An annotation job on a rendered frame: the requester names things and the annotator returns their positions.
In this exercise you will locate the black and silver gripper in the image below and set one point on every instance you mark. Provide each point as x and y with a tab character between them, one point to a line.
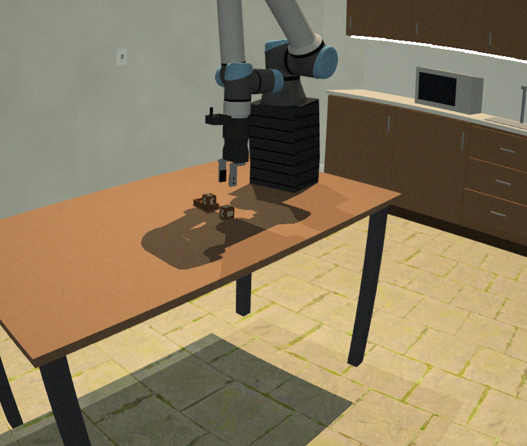
236	132

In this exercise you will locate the brown calendar cube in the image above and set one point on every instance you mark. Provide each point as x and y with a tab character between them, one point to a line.
209	199
227	212

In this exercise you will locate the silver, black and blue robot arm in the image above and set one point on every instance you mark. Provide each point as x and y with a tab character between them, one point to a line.
303	53

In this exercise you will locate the brown wooden tray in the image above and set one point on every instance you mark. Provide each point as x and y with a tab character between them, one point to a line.
198	203

